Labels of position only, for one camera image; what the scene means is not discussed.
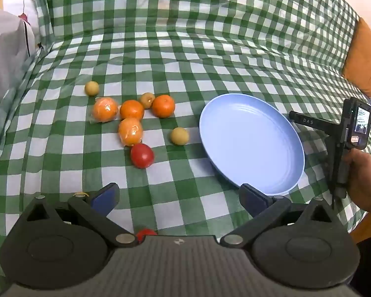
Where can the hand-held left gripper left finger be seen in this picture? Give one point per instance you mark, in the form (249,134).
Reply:
(106,196)

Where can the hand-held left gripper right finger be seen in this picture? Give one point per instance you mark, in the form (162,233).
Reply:
(253,199)

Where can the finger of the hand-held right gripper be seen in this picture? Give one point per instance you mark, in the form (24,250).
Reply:
(309,121)

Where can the light blue plate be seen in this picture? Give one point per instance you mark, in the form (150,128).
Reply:
(250,136)

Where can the bare orange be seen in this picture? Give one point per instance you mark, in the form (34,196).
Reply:
(131,109)
(163,106)

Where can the small yellow-brown round fruit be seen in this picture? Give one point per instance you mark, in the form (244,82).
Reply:
(179,136)
(147,100)
(91,88)

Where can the person's right hand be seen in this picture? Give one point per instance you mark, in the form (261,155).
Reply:
(364,179)

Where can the red tomato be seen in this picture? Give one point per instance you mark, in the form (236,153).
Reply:
(145,234)
(142,155)

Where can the orange cushion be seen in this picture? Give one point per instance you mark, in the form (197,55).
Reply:
(363,58)

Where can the plastic-wrapped orange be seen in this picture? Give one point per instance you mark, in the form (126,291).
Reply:
(130,131)
(105,109)

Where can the green checkered tablecloth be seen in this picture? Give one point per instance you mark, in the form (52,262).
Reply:
(185,52)

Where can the grey-white crumpled bag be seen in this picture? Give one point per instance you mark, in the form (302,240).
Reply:
(4,62)

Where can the white printed cloth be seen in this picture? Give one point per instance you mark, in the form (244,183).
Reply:
(17,6)

